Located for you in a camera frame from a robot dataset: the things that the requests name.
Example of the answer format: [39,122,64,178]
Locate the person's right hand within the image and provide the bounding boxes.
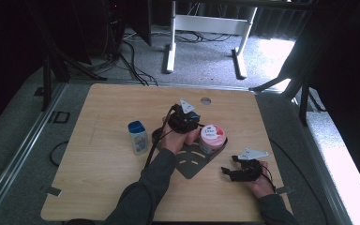
[246,160,276,199]

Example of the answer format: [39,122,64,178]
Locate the black cables under desk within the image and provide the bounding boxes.
[174,29,233,44]

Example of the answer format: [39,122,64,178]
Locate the black floor cable bundle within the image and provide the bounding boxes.
[118,40,158,87]

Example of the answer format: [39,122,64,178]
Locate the black metal stand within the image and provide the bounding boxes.
[249,62,326,126]

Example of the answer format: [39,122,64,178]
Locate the white desk frame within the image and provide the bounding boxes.
[162,0,259,81]

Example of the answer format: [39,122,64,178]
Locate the long black floor cable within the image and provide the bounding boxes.
[268,139,330,225]

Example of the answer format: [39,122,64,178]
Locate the black square floor frame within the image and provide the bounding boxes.
[53,111,71,125]

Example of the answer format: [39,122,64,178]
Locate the person's left hand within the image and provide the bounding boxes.
[159,116,188,155]

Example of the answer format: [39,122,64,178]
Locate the thin right gripper cable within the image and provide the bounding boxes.
[261,163,278,192]

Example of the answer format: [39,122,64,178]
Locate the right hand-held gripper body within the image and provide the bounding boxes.
[229,147,270,183]

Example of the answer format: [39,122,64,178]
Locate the black cable loop on floor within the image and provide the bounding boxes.
[49,140,69,167]

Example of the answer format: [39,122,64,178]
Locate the dark computer tower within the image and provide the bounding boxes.
[104,0,127,57]

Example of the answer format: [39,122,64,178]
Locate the white bottle with blue cap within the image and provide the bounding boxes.
[127,120,149,157]

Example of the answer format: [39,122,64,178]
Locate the black tripod stand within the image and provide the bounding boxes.
[24,0,107,112]

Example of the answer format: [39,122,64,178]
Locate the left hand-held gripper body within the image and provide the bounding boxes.
[167,98,201,135]

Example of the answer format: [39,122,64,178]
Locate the dark slotted corner shelf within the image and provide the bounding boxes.
[151,127,229,180]

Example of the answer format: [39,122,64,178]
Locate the pink jar with white lid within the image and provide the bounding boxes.
[199,124,227,156]

